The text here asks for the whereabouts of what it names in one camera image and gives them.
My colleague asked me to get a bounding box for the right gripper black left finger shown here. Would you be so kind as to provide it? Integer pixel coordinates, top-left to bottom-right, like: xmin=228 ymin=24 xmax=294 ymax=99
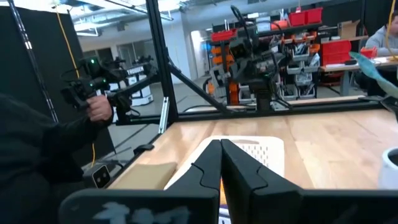
xmin=58 ymin=139 xmax=223 ymax=224

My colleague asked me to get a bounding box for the silver metal bracket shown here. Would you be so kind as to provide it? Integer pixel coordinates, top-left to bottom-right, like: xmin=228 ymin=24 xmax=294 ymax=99
xmin=157 ymin=96 xmax=171 ymax=134

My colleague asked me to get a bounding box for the large red storage bin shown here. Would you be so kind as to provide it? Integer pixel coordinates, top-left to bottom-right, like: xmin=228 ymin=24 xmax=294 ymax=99
xmin=320 ymin=40 xmax=353 ymax=67

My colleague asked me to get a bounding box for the olive folded cloth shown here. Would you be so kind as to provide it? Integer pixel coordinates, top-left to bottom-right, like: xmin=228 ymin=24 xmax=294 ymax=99
xmin=108 ymin=161 xmax=178 ymax=190

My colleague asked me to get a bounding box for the gray camera box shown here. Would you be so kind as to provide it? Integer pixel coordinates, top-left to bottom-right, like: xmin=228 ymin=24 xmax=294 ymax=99
xmin=82 ymin=163 xmax=112 ymax=189

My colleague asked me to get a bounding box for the person's hand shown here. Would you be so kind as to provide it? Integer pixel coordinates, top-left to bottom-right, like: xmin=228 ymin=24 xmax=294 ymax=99
xmin=86 ymin=95 xmax=113 ymax=123

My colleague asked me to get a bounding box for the cardboard box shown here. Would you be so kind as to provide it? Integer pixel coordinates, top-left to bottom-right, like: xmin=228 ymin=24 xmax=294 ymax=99
xmin=337 ymin=20 xmax=361 ymax=40

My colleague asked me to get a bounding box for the black metal table frame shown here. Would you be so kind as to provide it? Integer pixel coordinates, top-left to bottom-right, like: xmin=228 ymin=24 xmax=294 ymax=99
xmin=114 ymin=0 xmax=398 ymax=127

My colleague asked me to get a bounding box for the white perforated plastic basket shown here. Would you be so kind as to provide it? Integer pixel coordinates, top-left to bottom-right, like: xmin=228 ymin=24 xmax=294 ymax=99
xmin=163 ymin=135 xmax=285 ymax=190

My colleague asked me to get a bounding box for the thin black pole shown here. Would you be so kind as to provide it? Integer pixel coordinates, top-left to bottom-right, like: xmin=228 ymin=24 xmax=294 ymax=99
xmin=6 ymin=0 xmax=60 ymax=124

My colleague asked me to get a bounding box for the green plant in white pot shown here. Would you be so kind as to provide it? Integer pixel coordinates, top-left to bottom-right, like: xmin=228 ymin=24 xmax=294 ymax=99
xmin=348 ymin=51 xmax=398 ymax=190

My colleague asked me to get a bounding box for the black table clamp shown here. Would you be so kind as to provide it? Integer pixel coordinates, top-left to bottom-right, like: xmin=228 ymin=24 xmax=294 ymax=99
xmin=132 ymin=143 xmax=155 ymax=156

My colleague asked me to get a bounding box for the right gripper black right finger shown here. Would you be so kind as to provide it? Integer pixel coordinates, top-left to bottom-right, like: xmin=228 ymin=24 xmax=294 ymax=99
xmin=220 ymin=139 xmax=398 ymax=224

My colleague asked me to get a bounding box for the person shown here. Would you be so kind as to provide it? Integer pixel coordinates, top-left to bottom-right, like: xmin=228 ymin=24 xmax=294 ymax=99
xmin=0 ymin=93 xmax=114 ymax=224
xmin=354 ymin=11 xmax=398 ymax=97

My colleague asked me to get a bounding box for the black partition panel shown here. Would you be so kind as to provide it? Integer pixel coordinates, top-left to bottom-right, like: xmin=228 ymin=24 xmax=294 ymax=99
xmin=0 ymin=6 xmax=116 ymax=166

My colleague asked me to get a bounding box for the yellow cable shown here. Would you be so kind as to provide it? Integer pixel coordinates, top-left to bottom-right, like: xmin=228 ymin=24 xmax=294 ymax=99
xmin=55 ymin=11 xmax=96 ymax=169
xmin=385 ymin=0 xmax=398 ymax=62

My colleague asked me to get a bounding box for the wooden desk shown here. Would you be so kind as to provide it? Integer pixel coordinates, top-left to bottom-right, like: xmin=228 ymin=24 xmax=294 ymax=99
xmin=320 ymin=55 xmax=398 ymax=97

